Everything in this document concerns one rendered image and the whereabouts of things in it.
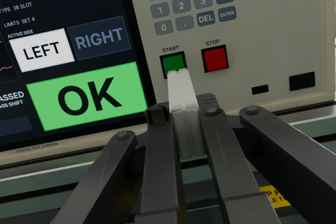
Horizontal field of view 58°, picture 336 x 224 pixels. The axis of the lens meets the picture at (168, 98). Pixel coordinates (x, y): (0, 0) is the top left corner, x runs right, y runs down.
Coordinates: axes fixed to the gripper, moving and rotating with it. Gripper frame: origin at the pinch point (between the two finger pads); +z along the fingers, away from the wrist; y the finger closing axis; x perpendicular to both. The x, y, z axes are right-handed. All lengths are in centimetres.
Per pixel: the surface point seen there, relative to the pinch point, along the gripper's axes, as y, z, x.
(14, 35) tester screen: -13.4, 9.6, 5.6
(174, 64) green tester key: -0.2, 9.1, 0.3
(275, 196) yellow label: 6.2, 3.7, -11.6
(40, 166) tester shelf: -14.9, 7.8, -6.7
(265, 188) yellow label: 5.7, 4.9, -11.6
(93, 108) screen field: -8.7, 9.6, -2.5
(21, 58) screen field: -13.6, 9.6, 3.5
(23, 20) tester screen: -12.2, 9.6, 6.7
